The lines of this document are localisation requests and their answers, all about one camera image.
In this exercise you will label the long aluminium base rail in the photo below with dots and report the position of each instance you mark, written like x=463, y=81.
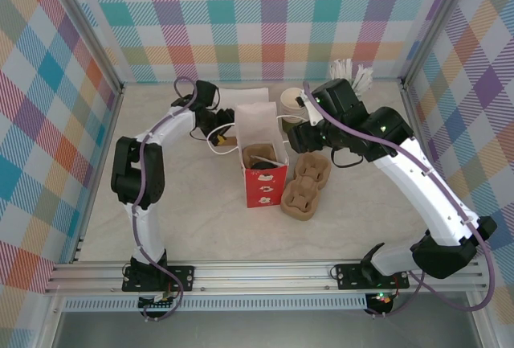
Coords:
x=261, y=275

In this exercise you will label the brown cardboard napkin box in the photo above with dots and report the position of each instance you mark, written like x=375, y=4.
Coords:
x=231, y=142

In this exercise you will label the black plastic cup lid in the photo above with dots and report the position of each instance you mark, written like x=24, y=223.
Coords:
x=263, y=165

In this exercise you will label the white paper napkin stack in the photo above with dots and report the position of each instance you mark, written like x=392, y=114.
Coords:
x=249, y=95

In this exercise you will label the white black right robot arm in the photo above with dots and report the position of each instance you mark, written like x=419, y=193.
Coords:
x=425, y=195

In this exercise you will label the brown cardboard cup carrier stack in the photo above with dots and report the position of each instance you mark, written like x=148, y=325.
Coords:
x=305, y=187

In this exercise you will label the green paper cup stack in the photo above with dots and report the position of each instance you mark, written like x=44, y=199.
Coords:
x=290, y=101

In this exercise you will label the aluminium frame post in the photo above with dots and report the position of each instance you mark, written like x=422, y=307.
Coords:
x=94, y=38
x=435, y=22

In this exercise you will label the red white paper gift bag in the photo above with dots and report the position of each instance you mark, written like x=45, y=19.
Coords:
x=263, y=191

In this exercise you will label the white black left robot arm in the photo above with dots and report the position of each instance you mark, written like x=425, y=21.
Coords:
x=124, y=171

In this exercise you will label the white stirrer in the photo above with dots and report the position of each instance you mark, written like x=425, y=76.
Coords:
x=334, y=71
x=367, y=80
x=348, y=67
x=360, y=76
x=341, y=68
x=273, y=160

